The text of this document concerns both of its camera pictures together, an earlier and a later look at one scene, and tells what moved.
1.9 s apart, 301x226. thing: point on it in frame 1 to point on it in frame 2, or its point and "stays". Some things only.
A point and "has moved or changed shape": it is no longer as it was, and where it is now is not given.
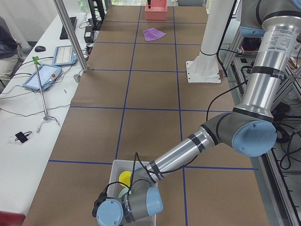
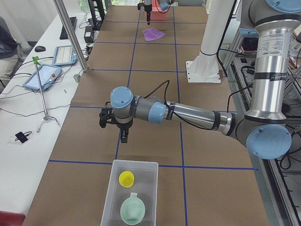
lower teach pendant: [48, 75] stays
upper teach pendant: [64, 55] stays
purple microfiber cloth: [152, 34] stays
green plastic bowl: [125, 190] has moved or changed shape
